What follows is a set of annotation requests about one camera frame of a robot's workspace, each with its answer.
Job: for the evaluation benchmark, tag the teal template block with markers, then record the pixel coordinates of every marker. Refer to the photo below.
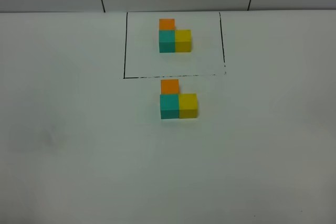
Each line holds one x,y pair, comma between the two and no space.
166,41

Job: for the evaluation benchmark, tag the yellow template block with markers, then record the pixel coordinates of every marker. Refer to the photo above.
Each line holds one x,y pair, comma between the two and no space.
183,40

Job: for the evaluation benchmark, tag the orange template block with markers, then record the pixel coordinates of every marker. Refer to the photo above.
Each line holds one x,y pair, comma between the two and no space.
166,24

